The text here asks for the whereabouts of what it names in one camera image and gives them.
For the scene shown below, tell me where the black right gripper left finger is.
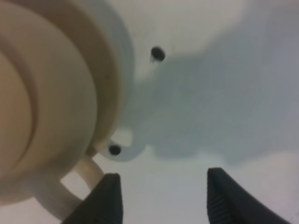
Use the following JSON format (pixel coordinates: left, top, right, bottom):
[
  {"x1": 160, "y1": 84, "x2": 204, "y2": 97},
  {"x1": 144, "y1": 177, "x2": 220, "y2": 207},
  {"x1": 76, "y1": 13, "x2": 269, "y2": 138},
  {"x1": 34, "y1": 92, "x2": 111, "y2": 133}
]
[{"x1": 63, "y1": 173, "x2": 123, "y2": 224}]

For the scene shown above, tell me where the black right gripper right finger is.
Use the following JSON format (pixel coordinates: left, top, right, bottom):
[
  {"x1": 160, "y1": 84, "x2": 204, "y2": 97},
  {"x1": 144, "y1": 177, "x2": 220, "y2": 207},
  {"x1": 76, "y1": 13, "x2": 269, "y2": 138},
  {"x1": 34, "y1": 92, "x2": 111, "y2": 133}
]
[{"x1": 206, "y1": 168, "x2": 288, "y2": 224}]

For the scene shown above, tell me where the beige teapot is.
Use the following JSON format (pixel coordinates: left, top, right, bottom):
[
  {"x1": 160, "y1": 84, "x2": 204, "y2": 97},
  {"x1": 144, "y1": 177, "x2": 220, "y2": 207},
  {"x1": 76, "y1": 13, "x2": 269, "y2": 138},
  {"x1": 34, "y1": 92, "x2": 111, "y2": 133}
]
[{"x1": 0, "y1": 0, "x2": 122, "y2": 220}]

